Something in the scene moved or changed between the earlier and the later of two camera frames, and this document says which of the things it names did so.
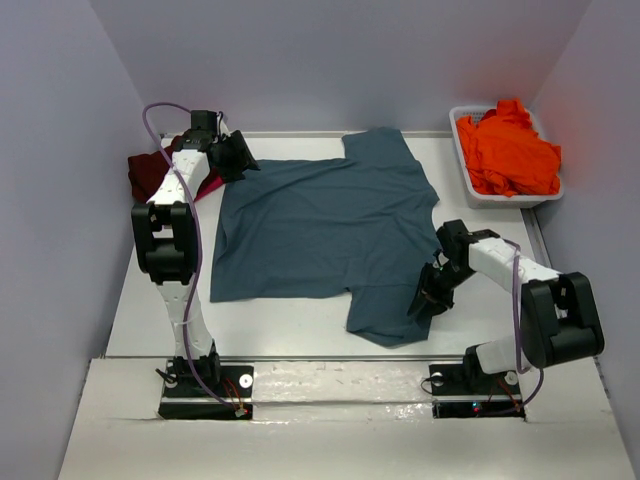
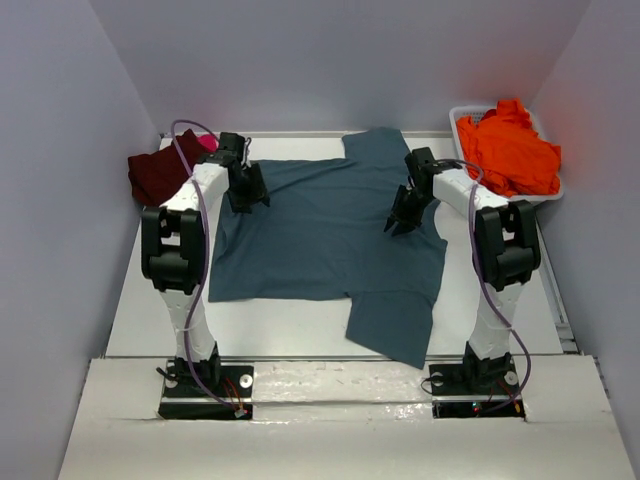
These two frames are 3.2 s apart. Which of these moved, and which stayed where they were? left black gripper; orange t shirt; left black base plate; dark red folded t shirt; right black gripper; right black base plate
Moved: right black gripper; left black gripper
Stayed: left black base plate; orange t shirt; right black base plate; dark red folded t shirt
